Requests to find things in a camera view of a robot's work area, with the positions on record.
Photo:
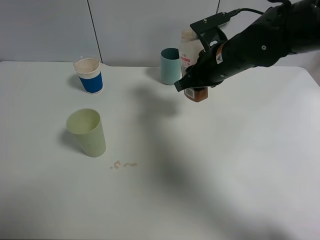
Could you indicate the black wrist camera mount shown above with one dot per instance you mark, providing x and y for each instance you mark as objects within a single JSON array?
[{"x": 209, "y": 29}]

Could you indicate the light green plastic cup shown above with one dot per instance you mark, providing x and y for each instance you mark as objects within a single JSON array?
[{"x": 86, "y": 127}]

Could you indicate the teal plastic cup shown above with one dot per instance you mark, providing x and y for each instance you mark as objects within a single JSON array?
[{"x": 170, "y": 66}]

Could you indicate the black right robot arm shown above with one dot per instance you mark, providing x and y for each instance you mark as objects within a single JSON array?
[{"x": 282, "y": 30}]

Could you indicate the clear plastic beverage bottle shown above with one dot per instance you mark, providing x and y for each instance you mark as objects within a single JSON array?
[{"x": 189, "y": 49}]

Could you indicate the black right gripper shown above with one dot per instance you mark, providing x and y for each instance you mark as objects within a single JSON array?
[{"x": 212, "y": 67}]

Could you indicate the blue and white paper cup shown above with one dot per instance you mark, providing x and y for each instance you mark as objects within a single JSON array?
[{"x": 89, "y": 72}]

